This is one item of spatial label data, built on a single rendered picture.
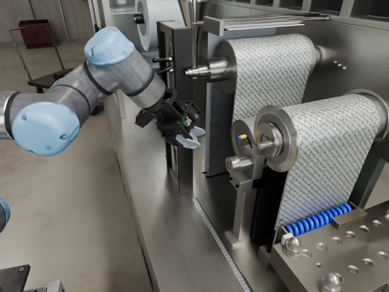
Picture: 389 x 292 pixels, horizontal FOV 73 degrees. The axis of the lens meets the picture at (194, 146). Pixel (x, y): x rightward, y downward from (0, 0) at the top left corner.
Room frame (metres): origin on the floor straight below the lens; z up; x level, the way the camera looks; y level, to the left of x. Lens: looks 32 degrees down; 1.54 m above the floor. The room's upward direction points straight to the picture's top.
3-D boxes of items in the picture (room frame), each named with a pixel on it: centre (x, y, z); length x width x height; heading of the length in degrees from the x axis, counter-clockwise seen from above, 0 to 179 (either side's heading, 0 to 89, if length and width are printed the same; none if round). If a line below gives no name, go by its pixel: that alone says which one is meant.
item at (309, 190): (0.48, -0.31, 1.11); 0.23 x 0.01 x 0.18; 112
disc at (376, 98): (0.59, -0.41, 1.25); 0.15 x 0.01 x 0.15; 22
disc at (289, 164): (0.49, -0.17, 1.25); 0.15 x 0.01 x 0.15; 22
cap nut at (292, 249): (0.37, -0.22, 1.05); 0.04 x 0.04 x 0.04
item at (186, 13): (1.20, 0.00, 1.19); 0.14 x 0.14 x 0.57
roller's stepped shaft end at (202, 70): (0.69, 0.00, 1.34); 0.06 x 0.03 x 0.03; 112
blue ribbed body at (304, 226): (0.46, -0.32, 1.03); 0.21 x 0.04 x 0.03; 112
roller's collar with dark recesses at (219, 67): (0.71, -0.06, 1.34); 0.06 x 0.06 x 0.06; 22
